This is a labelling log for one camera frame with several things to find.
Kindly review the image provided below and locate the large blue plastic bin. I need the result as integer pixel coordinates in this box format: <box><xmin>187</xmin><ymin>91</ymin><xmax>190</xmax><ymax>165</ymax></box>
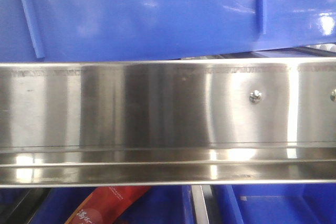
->
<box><xmin>1</xmin><ymin>0</ymin><xmax>335</xmax><ymax>62</ymax></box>

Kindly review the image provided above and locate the lower left blue bin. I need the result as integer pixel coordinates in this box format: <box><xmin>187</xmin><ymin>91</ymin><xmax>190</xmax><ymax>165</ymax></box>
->
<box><xmin>30</xmin><ymin>186</ymin><xmax>194</xmax><ymax>223</ymax></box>

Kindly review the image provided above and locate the lower right blue bin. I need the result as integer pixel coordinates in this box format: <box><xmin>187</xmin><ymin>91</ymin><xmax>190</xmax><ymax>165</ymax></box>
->
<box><xmin>213</xmin><ymin>184</ymin><xmax>335</xmax><ymax>223</ymax></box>

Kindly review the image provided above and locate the red snack package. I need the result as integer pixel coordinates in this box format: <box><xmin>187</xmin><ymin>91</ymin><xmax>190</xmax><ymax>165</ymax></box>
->
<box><xmin>65</xmin><ymin>186</ymin><xmax>151</xmax><ymax>223</ymax></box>

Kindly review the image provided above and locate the white roller track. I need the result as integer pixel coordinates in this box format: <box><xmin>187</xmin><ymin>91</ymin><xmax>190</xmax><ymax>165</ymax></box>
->
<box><xmin>309</xmin><ymin>43</ymin><xmax>336</xmax><ymax>52</ymax></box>

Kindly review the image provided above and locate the left rail screw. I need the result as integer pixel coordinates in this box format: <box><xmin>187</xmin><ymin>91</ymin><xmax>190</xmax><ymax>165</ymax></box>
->
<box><xmin>249</xmin><ymin>90</ymin><xmax>263</xmax><ymax>104</ymax></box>

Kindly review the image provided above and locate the rail screw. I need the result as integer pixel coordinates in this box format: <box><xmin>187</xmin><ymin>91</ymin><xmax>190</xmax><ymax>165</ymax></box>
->
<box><xmin>330</xmin><ymin>89</ymin><xmax>336</xmax><ymax>102</ymax></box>
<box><xmin>249</xmin><ymin>90</ymin><xmax>263</xmax><ymax>104</ymax></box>

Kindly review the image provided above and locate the stainless steel rack rail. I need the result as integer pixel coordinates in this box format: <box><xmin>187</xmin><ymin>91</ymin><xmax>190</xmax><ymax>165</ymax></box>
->
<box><xmin>1</xmin><ymin>58</ymin><xmax>335</xmax><ymax>188</ymax></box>

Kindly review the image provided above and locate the steel divider rail below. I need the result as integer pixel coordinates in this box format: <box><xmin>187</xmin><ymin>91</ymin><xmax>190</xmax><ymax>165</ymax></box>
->
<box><xmin>191</xmin><ymin>185</ymin><xmax>222</xmax><ymax>224</ymax></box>

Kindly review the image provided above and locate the right rail screw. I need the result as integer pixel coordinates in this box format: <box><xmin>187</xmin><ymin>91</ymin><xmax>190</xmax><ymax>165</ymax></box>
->
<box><xmin>330</xmin><ymin>89</ymin><xmax>336</xmax><ymax>102</ymax></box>

